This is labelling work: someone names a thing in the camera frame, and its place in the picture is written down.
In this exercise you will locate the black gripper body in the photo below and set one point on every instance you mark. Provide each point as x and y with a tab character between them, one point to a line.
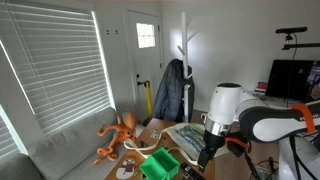
213	140

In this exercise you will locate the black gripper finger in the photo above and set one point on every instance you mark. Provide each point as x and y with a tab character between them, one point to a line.
202	162
210	157

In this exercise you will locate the green plastic storage box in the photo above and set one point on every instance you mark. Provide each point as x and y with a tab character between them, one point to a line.
163	163

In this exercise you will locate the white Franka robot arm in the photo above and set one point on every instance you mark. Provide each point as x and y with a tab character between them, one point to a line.
266	123

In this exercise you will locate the black remote control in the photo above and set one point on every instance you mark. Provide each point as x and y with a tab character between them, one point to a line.
191	171

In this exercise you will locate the white printed tote bag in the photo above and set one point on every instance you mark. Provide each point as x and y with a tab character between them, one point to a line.
186	133

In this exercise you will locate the small white sticker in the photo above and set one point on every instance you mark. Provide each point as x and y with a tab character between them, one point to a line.
155	134

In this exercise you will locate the small dark sticker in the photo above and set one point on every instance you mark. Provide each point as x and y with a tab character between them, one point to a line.
143	144

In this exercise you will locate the dark padded jacket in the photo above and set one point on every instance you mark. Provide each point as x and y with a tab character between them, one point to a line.
170	93

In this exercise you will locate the snowman sticker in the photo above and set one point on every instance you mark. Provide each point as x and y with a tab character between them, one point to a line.
126	168

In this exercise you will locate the yellow stick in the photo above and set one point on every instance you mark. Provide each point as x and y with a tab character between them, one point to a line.
149	100

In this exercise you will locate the orange octopus plush toy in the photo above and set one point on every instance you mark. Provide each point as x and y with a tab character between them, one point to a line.
123	130

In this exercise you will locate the black laptop screen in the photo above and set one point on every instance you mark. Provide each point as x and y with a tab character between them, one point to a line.
290	80

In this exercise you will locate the white door with window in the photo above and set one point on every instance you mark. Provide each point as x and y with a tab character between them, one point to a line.
146	63

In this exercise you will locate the white coat rack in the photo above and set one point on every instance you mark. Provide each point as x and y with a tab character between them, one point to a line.
184	40

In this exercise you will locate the grey sofa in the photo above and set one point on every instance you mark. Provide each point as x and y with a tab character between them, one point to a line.
66	150

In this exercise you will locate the large white window blind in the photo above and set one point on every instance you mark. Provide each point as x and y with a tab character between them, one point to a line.
56	66

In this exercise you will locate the small white window blind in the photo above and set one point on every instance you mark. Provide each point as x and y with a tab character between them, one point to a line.
6	140

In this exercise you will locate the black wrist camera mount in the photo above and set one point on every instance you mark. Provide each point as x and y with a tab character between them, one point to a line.
237	148

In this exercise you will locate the black camera on boom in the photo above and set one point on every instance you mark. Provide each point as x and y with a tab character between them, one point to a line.
291	30

